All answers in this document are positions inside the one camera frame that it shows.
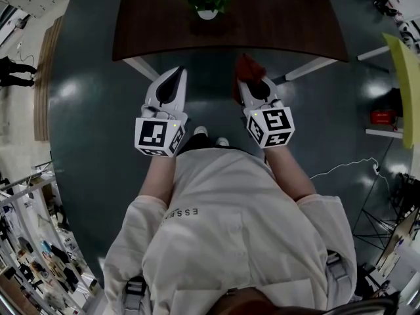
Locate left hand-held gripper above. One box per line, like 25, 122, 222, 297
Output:
134, 66, 189, 159

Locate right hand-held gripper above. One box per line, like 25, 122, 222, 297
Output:
236, 76, 295, 149

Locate red cloth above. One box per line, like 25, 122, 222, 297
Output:
232, 53, 267, 104

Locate person's left forearm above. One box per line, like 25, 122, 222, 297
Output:
138, 154, 177, 206

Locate person's right forearm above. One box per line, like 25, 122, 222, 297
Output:
264, 145, 318, 203

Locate white table leg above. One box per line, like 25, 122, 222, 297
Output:
283, 57, 339, 82
123, 56, 161, 82

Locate person's black trousers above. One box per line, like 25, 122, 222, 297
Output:
178, 133, 242, 154

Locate white bar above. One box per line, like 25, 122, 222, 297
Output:
356, 44, 392, 62

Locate wooden floor platform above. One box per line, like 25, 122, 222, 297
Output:
33, 16, 64, 142

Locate red box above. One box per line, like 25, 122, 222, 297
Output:
370, 109, 398, 125

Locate white shelf board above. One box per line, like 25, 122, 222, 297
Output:
365, 128, 405, 140

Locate person's white shirt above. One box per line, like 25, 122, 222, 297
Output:
102, 148, 358, 315

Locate yellow-green panel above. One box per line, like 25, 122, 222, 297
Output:
381, 32, 420, 150

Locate black folding stand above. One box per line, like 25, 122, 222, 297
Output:
352, 172, 420, 252

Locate metal storage rack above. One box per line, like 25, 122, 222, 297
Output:
0, 161, 101, 315

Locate white cable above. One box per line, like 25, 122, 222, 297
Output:
309, 157, 381, 180

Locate grey backpack strap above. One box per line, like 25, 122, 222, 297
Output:
325, 249, 349, 282
123, 275, 148, 315

